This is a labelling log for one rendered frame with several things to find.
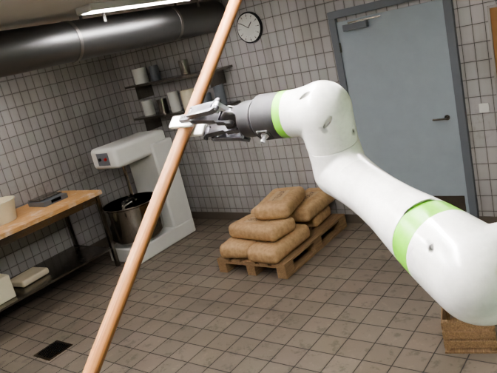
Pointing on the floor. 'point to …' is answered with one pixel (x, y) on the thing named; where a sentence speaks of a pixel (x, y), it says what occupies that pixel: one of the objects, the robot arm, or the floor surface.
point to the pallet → (285, 267)
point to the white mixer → (153, 155)
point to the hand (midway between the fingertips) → (187, 126)
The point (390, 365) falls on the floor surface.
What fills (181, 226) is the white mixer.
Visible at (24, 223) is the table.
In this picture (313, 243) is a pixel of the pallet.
